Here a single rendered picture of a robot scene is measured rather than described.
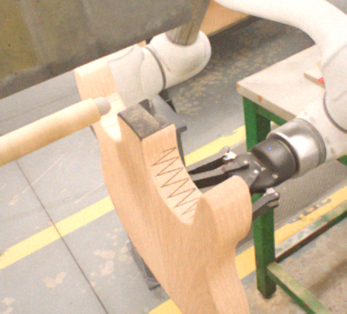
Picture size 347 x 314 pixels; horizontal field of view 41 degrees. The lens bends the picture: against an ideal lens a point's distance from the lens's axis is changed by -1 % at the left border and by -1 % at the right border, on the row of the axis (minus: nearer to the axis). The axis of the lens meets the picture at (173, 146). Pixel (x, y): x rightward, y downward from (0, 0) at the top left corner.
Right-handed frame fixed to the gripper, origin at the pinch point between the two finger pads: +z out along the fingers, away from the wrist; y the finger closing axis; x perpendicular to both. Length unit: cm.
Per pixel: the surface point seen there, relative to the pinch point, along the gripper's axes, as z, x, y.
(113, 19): 6.4, 37.7, -4.4
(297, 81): -54, -17, 28
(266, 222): -45, -68, 25
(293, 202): -87, -115, 49
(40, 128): 13.3, 20.5, 7.5
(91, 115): 6.9, 19.6, 6.8
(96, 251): -1, -120, 83
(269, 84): -48, -18, 32
